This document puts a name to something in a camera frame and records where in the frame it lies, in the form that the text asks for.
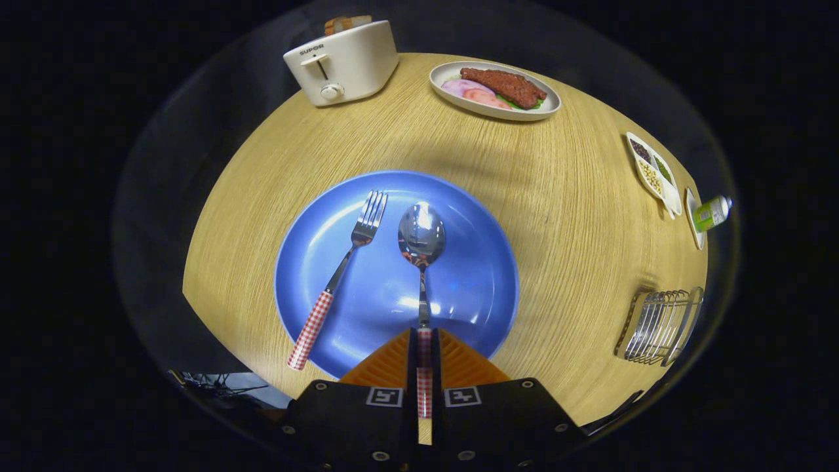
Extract fork with red checked handle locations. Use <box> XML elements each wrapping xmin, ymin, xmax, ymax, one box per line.
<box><xmin>286</xmin><ymin>190</ymin><xmax>389</xmax><ymax>371</ymax></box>

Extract blue plate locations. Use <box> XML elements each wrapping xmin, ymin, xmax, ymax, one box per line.
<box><xmin>274</xmin><ymin>170</ymin><xmax>520</xmax><ymax>380</ymax></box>

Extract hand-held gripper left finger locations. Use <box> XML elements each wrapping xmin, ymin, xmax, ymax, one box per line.
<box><xmin>279</xmin><ymin>328</ymin><xmax>420</xmax><ymax>470</ymax></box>

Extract small white saucer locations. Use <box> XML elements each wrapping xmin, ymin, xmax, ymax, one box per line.
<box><xmin>684</xmin><ymin>187</ymin><xmax>706</xmax><ymax>250</ymax></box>

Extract metal wire basket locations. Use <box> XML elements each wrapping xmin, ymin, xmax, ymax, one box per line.
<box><xmin>614</xmin><ymin>286</ymin><xmax>705</xmax><ymax>366</ymax></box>

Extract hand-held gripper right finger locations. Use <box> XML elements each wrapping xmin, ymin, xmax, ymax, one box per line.
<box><xmin>431</xmin><ymin>328</ymin><xmax>587</xmax><ymax>470</ymax></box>

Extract white divided dish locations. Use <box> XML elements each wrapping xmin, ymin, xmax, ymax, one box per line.
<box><xmin>625</xmin><ymin>132</ymin><xmax>683</xmax><ymax>220</ymax></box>

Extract spoon with red checked handle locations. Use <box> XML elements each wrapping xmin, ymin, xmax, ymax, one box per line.
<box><xmin>397</xmin><ymin>202</ymin><xmax>446</xmax><ymax>420</ymax></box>

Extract green label bottle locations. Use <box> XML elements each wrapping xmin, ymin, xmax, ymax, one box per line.
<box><xmin>693</xmin><ymin>195</ymin><xmax>733</xmax><ymax>233</ymax></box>

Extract pale purple ham slice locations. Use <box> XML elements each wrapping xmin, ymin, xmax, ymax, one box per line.
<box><xmin>441</xmin><ymin>79</ymin><xmax>492</xmax><ymax>100</ymax></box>

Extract black cables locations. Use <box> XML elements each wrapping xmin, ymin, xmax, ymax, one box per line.
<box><xmin>172</xmin><ymin>370</ymin><xmax>263</xmax><ymax>397</ymax></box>

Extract pink ham slice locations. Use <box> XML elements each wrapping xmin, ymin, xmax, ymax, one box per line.
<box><xmin>462</xmin><ymin>88</ymin><xmax>512</xmax><ymax>110</ymax></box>

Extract white oval food plate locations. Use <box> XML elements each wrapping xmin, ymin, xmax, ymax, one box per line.
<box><xmin>429</xmin><ymin>61</ymin><xmax>562</xmax><ymax>122</ymax></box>

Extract brown meat steak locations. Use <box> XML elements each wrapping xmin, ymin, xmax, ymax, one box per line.
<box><xmin>460</xmin><ymin>68</ymin><xmax>547</xmax><ymax>110</ymax></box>

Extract green lettuce leaf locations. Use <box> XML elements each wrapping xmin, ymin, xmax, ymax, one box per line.
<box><xmin>495</xmin><ymin>94</ymin><xmax>545</xmax><ymax>111</ymax></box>

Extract white toaster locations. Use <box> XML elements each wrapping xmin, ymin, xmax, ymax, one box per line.
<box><xmin>283</xmin><ymin>20</ymin><xmax>399</xmax><ymax>108</ymax></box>

